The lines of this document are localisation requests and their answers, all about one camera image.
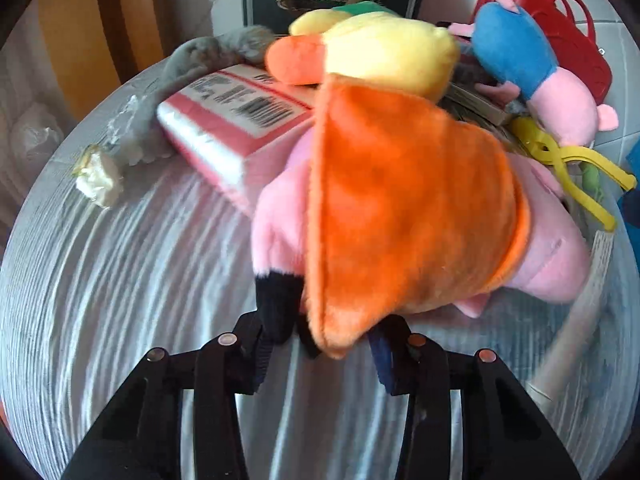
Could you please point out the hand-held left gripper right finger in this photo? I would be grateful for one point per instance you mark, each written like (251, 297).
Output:
(382, 360)

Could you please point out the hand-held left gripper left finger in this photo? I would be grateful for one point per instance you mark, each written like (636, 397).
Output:
(250, 340)

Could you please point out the pink pig plush orange dress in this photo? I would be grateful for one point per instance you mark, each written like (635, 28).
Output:
(400, 200)

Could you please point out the blue plastic storage bin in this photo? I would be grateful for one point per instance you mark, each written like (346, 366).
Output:
(632, 157)

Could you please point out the white round desktop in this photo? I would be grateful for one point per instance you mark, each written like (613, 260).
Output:
(150, 285)

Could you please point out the pink tissue pack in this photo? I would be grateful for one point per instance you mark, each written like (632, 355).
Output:
(220, 130)

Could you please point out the crumpled white paper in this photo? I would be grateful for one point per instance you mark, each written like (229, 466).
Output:
(100, 175)

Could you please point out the dark patterned box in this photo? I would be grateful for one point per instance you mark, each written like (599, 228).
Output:
(480, 105)

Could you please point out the grey plush toy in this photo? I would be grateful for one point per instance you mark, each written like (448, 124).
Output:
(190, 55)

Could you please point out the white plastic bag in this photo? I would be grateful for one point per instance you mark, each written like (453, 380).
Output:
(37, 130)

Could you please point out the yellow duck plush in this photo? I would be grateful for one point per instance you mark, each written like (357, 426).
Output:
(390, 55)

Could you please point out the pink pig plush blue dress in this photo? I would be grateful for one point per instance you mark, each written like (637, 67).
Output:
(510, 55)

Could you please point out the red handbag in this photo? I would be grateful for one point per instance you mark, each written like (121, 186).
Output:
(595, 70)

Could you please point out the wooden furniture panel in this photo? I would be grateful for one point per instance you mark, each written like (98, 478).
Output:
(75, 20)

